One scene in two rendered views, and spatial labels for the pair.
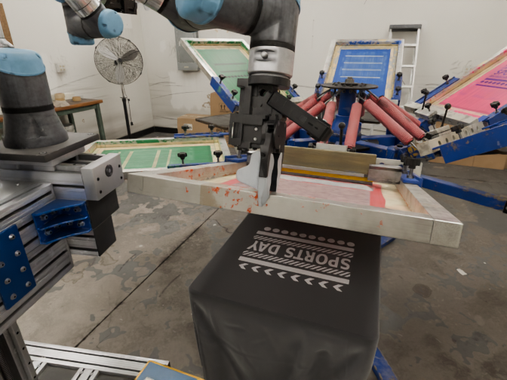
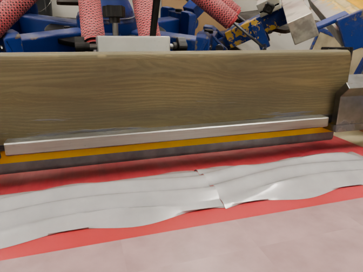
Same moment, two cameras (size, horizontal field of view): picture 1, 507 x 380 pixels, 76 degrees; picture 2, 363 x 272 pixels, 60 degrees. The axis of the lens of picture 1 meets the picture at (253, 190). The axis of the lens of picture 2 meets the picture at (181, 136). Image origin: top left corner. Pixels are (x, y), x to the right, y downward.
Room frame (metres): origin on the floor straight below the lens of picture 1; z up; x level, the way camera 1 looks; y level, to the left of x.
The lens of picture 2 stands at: (0.84, -0.05, 1.26)
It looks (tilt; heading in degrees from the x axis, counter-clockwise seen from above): 31 degrees down; 321
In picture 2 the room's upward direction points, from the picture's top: 5 degrees clockwise
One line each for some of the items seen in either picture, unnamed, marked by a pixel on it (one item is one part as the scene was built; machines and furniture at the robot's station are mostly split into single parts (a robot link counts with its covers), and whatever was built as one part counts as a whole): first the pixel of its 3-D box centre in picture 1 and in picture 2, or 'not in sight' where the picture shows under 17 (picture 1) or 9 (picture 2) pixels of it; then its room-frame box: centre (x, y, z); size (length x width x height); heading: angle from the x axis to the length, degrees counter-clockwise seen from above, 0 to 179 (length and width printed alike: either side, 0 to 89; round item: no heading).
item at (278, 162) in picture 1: (262, 175); not in sight; (0.56, -0.02, 1.28); 0.06 x 0.03 x 0.09; 70
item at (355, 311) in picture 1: (297, 253); not in sight; (0.79, -0.13, 0.95); 0.48 x 0.44 x 0.01; 160
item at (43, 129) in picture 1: (32, 123); not in sight; (0.87, 0.59, 1.31); 0.15 x 0.15 x 0.10
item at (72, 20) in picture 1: (82, 26); not in sight; (1.15, 0.54, 1.55); 0.11 x 0.08 x 0.11; 57
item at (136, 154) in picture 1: (181, 138); not in sight; (1.68, 0.38, 1.05); 1.08 x 0.61 x 0.23; 100
